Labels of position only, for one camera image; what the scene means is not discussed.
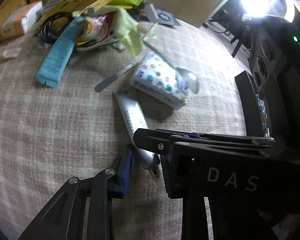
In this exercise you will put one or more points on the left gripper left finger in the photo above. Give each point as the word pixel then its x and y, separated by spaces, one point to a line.
pixel 123 167

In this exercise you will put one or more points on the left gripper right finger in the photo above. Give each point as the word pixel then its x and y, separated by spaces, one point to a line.
pixel 171 182

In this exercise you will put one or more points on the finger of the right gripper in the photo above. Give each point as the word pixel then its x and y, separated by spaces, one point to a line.
pixel 156 141
pixel 185 134

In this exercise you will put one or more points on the silver cosmetic tube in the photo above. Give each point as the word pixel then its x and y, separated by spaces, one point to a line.
pixel 134 119

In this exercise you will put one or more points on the white dotted tissue pack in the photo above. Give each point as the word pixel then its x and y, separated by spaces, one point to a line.
pixel 156 78

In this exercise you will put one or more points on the light blue cream tube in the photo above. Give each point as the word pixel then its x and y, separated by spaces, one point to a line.
pixel 53 66

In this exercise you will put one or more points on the red coffee creamer sachet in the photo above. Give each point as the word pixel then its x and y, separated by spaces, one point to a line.
pixel 96 29

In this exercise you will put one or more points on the yellow flower tea box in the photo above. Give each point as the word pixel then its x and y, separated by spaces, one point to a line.
pixel 71 6

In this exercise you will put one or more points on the metal spoon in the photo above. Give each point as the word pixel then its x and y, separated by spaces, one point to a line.
pixel 188 76

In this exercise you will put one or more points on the black storage box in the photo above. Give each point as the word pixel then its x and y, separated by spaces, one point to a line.
pixel 259 113

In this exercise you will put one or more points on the black stand leg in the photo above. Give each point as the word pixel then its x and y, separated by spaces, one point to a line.
pixel 238 45

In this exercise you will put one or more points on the grey sachet with logo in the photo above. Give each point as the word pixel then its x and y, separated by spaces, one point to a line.
pixel 166 18

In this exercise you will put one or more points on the green snack packet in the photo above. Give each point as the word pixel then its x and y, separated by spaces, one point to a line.
pixel 126 2

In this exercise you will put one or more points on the small white dropper bottle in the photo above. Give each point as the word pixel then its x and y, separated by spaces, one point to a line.
pixel 11 53

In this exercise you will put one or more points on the grey phone card box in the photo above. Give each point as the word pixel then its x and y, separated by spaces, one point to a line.
pixel 48 6

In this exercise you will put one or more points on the orange white tissue pack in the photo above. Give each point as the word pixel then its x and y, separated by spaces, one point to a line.
pixel 21 21

